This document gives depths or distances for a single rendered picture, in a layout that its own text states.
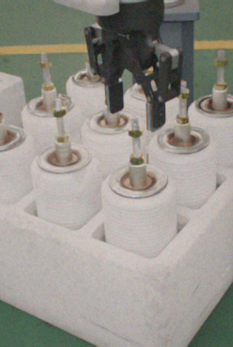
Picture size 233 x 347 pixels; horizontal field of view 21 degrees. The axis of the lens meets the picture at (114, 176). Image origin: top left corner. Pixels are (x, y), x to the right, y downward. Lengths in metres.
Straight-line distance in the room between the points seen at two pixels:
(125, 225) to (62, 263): 0.12
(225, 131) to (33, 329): 0.41
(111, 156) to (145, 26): 0.29
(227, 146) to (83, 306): 0.32
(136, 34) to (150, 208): 0.21
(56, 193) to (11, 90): 0.49
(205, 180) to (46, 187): 0.22
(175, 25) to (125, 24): 0.58
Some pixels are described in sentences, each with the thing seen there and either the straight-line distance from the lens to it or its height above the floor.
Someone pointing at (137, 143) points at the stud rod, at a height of 0.31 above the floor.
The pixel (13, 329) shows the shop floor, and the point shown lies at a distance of 0.97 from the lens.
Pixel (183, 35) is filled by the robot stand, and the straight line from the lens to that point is 1.25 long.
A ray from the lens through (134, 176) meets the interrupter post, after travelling 0.78.
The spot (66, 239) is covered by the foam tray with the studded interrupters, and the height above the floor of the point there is 0.18.
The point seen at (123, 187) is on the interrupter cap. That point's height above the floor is 0.25.
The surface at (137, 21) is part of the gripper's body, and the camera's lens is 0.66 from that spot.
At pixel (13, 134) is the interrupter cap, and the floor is 0.25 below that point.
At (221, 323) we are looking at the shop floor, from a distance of 0.96.
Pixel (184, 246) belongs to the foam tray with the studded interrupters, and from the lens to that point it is 0.80.
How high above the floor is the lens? 0.69
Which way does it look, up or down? 33 degrees down
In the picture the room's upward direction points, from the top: 4 degrees counter-clockwise
